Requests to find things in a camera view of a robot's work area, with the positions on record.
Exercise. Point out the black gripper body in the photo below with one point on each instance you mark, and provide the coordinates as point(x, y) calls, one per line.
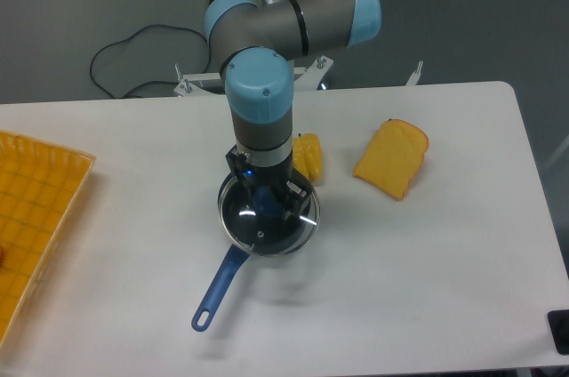
point(273, 168)

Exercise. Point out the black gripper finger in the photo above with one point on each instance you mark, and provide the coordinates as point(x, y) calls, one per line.
point(294, 198)
point(246, 178)

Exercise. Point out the glass lid blue knob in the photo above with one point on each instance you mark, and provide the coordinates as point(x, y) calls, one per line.
point(263, 231)

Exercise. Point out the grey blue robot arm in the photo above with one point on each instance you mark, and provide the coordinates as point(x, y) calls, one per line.
point(254, 42)

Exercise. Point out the yellow toy bell pepper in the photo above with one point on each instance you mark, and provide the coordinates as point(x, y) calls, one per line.
point(307, 156)

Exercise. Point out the toy bread slice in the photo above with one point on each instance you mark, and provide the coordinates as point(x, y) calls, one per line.
point(393, 157)

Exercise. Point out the yellow plastic basket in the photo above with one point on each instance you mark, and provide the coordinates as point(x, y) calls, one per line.
point(40, 183)

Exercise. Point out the black corner object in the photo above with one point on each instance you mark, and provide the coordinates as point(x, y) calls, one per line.
point(558, 324)

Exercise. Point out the dark saucepan blue handle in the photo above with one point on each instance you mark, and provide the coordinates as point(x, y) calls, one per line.
point(231, 263)

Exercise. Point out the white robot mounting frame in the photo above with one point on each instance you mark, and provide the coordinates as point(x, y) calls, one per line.
point(306, 79)

